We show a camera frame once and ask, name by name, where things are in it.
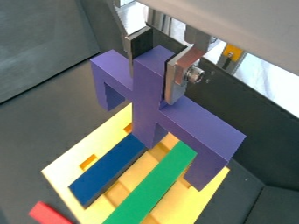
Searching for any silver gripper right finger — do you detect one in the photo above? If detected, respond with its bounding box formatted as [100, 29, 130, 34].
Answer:
[162, 25, 210, 105]

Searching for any blue bar block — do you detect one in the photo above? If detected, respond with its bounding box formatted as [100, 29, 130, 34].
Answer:
[69, 134, 145, 208]

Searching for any yellow slotted board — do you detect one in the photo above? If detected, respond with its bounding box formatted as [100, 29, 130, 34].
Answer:
[41, 106, 229, 224]

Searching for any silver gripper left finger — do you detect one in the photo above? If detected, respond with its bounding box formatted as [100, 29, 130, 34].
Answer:
[108, 0, 153, 74]

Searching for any green bar block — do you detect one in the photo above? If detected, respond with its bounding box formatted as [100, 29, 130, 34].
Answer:
[102, 141, 196, 224]

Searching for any red interlocking block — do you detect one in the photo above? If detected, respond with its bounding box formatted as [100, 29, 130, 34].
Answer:
[29, 201, 72, 224]

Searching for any purple interlocking block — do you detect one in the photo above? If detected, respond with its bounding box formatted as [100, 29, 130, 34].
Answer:
[90, 46, 245, 190]

